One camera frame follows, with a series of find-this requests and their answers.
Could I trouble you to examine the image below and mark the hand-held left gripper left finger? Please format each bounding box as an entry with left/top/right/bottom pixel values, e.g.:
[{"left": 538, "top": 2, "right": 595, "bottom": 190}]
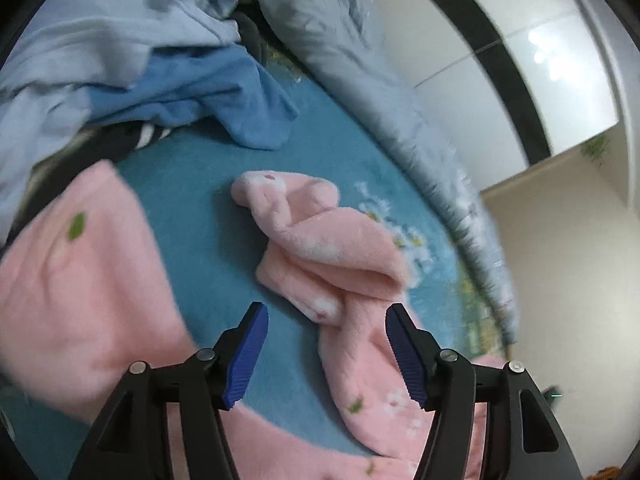
[{"left": 67, "top": 301, "right": 270, "bottom": 480}]

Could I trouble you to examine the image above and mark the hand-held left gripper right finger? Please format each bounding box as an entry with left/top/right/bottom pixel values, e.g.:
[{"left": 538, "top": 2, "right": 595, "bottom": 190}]
[{"left": 385, "top": 302, "right": 586, "bottom": 480}]

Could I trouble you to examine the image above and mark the pink fleece pajama garment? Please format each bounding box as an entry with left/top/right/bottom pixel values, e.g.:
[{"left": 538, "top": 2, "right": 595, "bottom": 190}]
[{"left": 0, "top": 160, "right": 506, "bottom": 480}]

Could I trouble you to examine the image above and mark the white wardrobe with black stripe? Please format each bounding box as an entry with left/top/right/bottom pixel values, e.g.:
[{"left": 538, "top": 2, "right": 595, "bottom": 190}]
[{"left": 350, "top": 0, "right": 640, "bottom": 191}]

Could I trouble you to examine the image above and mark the black garment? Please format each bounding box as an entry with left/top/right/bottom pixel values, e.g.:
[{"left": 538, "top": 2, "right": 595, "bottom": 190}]
[{"left": 20, "top": 120, "right": 176, "bottom": 231}]

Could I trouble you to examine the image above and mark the blue terry garment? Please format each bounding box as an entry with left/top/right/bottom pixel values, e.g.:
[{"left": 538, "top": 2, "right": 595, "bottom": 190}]
[{"left": 90, "top": 42, "right": 301, "bottom": 151}]

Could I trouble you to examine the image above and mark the grey blue floral duvet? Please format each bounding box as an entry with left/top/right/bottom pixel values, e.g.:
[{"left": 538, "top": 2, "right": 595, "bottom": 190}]
[{"left": 247, "top": 0, "right": 521, "bottom": 346}]

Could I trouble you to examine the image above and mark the light blue garment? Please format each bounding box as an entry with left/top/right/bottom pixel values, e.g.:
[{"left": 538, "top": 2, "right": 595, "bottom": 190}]
[{"left": 0, "top": 0, "right": 241, "bottom": 246}]

